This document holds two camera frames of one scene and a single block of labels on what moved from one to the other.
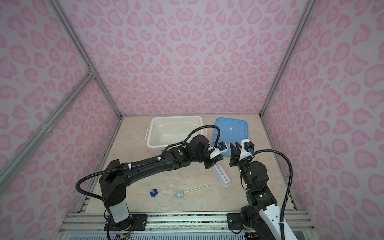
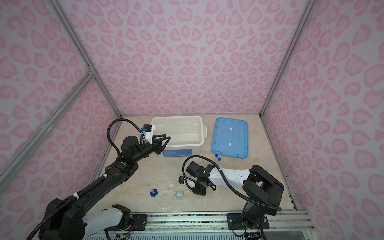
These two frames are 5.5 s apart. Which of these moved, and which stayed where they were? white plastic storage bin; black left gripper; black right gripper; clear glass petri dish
Moved: black right gripper; black left gripper
Stayed: clear glass petri dish; white plastic storage bin
